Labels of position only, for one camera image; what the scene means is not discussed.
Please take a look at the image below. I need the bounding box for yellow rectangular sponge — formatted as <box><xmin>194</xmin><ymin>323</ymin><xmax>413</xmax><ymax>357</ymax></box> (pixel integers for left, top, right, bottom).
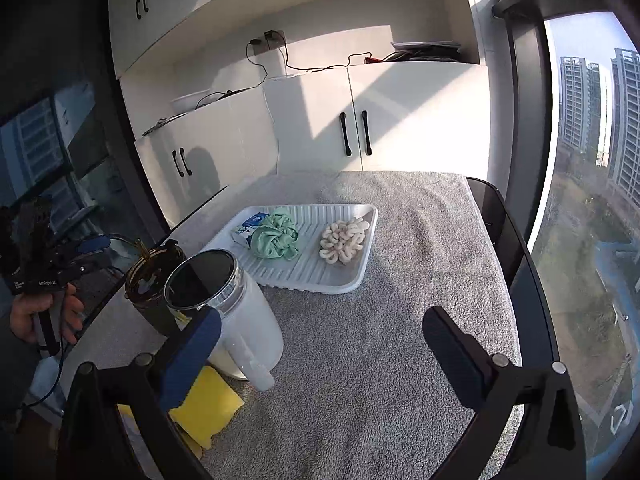
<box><xmin>169</xmin><ymin>365</ymin><xmax>244</xmax><ymax>450</ymax></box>

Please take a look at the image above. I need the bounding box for mint green fabric scrunchie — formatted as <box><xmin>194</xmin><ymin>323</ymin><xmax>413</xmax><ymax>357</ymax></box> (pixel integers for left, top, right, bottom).
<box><xmin>250</xmin><ymin>209</ymin><xmax>299</xmax><ymax>260</ymax></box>

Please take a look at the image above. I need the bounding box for cream chenille scrunchie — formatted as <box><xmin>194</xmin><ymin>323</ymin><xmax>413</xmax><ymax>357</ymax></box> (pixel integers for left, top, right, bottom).
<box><xmin>319</xmin><ymin>217</ymin><xmax>371</xmax><ymax>264</ymax></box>

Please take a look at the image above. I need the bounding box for person's left hand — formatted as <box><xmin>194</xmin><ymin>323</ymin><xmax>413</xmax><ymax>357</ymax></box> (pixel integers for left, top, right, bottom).
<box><xmin>10</xmin><ymin>284</ymin><xmax>85</xmax><ymax>344</ymax></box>

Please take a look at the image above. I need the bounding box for yellow cartoon tissue pack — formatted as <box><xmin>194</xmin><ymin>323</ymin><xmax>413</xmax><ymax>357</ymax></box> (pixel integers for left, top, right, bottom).
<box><xmin>117</xmin><ymin>402</ymin><xmax>203</xmax><ymax>468</ymax></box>

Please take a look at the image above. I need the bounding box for dark glass jar with straw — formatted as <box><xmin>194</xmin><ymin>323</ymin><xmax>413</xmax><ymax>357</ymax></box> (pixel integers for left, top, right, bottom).
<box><xmin>125</xmin><ymin>238</ymin><xmax>186</xmax><ymax>336</ymax></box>

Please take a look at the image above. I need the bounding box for blue white tissue pack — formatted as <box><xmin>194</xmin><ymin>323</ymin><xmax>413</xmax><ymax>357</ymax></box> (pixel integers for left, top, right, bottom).
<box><xmin>231</xmin><ymin>211</ymin><xmax>269</xmax><ymax>248</ymax></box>

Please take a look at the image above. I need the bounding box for white mug with chrome lid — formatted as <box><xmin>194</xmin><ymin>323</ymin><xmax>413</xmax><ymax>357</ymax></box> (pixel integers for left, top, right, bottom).
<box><xmin>164</xmin><ymin>249</ymin><xmax>283</xmax><ymax>391</ymax></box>

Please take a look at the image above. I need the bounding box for white ribbed plastic tray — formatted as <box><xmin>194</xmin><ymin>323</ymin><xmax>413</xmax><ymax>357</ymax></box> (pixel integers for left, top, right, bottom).
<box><xmin>204</xmin><ymin>204</ymin><xmax>378</xmax><ymax>295</ymax></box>

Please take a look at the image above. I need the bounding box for grey terry towel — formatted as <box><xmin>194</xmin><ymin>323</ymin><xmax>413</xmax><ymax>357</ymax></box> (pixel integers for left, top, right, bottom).
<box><xmin>174</xmin><ymin>172</ymin><xmax>521</xmax><ymax>479</ymax></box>

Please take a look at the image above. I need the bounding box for white lower cabinet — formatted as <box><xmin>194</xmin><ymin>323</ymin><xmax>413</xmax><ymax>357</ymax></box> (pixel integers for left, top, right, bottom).
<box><xmin>136</xmin><ymin>61</ymin><xmax>490</xmax><ymax>226</ymax></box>

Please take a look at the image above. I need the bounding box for black power cable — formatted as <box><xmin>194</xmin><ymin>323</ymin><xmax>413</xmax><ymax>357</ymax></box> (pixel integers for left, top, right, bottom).
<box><xmin>244</xmin><ymin>29</ymin><xmax>374</xmax><ymax>91</ymax></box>

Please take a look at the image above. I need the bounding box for black cabinet handle left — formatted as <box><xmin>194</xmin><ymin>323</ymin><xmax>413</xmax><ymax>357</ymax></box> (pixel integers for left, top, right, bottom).
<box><xmin>338</xmin><ymin>112</ymin><xmax>352</xmax><ymax>157</ymax></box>

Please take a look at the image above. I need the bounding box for black cabinet handle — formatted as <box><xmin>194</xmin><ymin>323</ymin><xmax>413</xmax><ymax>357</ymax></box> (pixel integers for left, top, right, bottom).
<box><xmin>361</xmin><ymin>110</ymin><xmax>373</xmax><ymax>156</ymax></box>
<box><xmin>338</xmin><ymin>112</ymin><xmax>352</xmax><ymax>157</ymax></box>

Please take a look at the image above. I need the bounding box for black cabinet handle right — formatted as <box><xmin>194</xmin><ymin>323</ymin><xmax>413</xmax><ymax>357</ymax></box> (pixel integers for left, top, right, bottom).
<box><xmin>361</xmin><ymin>110</ymin><xmax>373</xmax><ymax>156</ymax></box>

